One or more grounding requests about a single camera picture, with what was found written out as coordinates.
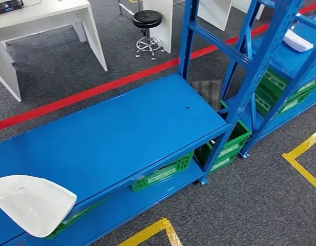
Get blue metal shelf rack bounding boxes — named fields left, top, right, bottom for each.
left=220, top=0, right=316, bottom=159
left=0, top=0, right=303, bottom=246

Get dark grey flat panel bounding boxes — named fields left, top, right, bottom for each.
left=191, top=79, right=222, bottom=111

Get red barrier belt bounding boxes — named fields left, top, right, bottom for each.
left=0, top=2, right=316, bottom=133

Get white cabinet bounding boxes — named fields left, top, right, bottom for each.
left=142, top=0, right=173, bottom=54

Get black stool chrome base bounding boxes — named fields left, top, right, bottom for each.
left=132, top=10, right=166, bottom=61

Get yellow floor tape square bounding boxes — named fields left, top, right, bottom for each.
left=282, top=128, right=316, bottom=194
left=116, top=218, right=183, bottom=246

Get white desk panel legs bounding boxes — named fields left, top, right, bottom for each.
left=0, top=0, right=109, bottom=103

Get white plastic mirror cover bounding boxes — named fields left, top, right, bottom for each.
left=0, top=175, right=78, bottom=238
left=283, top=29, right=314, bottom=53

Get black device on desk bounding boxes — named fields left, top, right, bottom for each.
left=0, top=0, right=24, bottom=15

